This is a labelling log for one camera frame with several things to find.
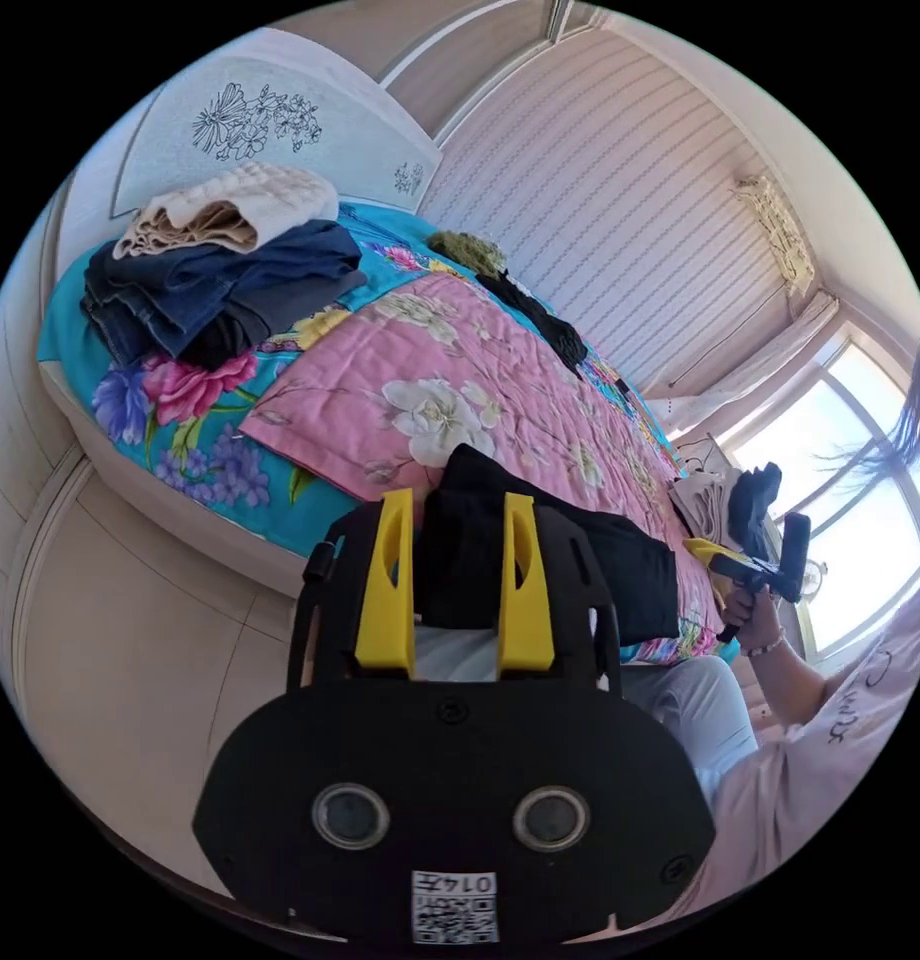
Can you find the person's right forearm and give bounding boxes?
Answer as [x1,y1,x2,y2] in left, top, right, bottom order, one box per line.
[758,633,833,725]

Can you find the green fluffy garment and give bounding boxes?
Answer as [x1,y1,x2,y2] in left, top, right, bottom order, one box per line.
[428,230,508,277]

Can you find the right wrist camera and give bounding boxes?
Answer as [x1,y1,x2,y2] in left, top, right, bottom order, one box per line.
[776,512,813,604]

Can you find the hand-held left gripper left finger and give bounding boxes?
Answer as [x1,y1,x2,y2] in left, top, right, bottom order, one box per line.
[354,487,418,670]

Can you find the person's right hand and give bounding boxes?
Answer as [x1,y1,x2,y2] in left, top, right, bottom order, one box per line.
[737,590,788,656]

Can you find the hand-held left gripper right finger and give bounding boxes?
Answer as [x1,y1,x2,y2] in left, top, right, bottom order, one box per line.
[497,492,557,672]

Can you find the black long pants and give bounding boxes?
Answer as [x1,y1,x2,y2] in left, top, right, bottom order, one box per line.
[417,443,681,646]

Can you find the person's body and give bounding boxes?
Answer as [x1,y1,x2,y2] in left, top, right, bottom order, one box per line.
[613,329,920,931]

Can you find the window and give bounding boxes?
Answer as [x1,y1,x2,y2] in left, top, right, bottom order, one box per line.
[728,337,920,661]

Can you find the bed with floral quilt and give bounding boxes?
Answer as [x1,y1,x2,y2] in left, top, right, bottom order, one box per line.
[38,56,740,667]

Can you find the black knit garment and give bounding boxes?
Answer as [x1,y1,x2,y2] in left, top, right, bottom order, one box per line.
[474,272,590,378]

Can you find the pile of clothes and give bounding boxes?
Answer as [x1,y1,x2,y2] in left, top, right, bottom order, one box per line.
[81,161,369,373]

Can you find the white curtain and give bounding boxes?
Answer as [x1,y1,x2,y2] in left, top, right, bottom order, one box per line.
[654,290,842,430]

